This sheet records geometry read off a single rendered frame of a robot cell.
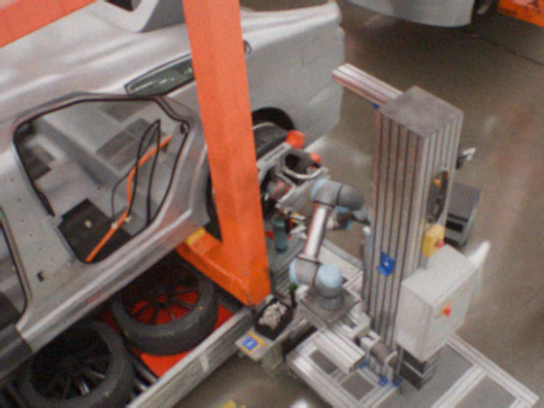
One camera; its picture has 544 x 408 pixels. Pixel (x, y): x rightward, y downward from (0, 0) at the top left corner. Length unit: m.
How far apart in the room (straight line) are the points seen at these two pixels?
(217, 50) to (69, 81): 0.84
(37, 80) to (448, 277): 2.11
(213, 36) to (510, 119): 4.00
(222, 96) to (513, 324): 2.61
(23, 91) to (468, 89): 4.47
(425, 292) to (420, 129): 0.82
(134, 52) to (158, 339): 1.62
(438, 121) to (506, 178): 2.99
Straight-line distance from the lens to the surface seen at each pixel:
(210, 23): 2.47
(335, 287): 3.14
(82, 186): 4.14
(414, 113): 2.46
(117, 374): 3.60
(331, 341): 3.28
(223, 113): 2.70
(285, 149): 3.70
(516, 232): 4.94
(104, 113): 4.44
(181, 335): 3.71
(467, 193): 4.65
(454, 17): 5.77
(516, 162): 5.56
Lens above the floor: 3.47
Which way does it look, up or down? 45 degrees down
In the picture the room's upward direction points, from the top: 5 degrees counter-clockwise
